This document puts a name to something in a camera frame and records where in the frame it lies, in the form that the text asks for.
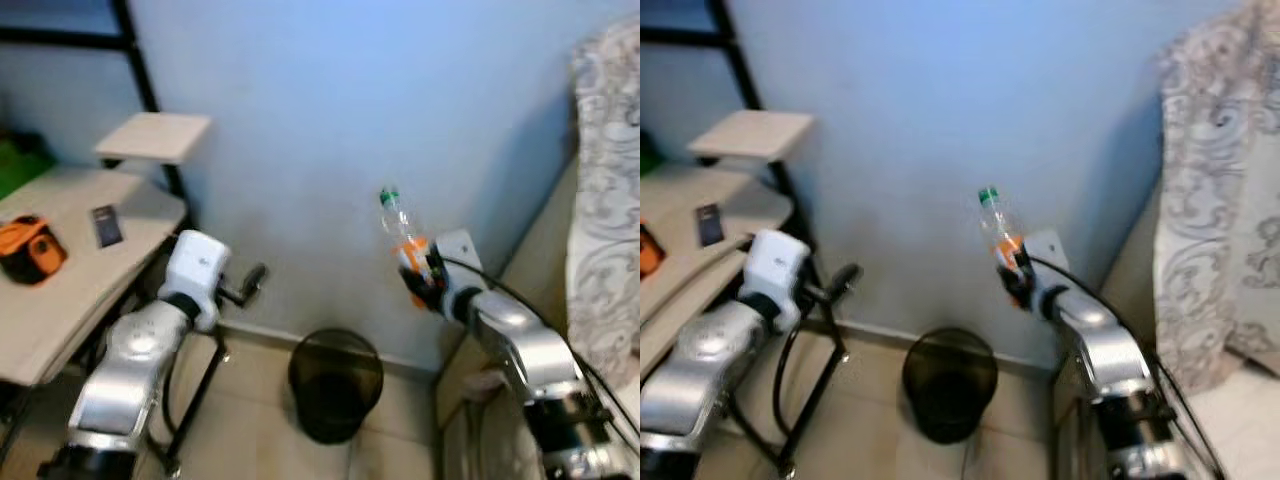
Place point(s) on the clear bottle with green cap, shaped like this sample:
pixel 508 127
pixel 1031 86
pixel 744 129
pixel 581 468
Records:
pixel 400 225
pixel 998 225

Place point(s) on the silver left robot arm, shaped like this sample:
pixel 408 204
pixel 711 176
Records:
pixel 700 365
pixel 130 365

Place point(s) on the black mesh waste bin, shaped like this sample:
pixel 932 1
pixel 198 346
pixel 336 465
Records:
pixel 335 385
pixel 950 385

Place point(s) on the small dark card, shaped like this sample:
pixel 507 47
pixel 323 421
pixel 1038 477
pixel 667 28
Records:
pixel 107 227
pixel 710 226

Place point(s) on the light wooden desk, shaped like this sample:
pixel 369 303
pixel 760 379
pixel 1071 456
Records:
pixel 675 200
pixel 70 310

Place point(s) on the orange and black pouch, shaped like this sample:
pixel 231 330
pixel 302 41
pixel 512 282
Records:
pixel 652 252
pixel 30 250

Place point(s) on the small light wooden shelf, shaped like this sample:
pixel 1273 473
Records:
pixel 155 138
pixel 752 135

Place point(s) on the grey swirl patterned curtain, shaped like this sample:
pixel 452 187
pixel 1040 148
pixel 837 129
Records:
pixel 1220 200
pixel 605 200

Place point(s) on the green object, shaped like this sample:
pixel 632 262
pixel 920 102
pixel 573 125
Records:
pixel 650 158
pixel 20 165

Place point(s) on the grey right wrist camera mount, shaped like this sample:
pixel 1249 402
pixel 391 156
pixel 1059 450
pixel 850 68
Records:
pixel 462 258
pixel 1048 255

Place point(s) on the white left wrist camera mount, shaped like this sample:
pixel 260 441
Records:
pixel 778 262
pixel 195 262

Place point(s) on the black metal desk frame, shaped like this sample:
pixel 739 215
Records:
pixel 740 60
pixel 135 60

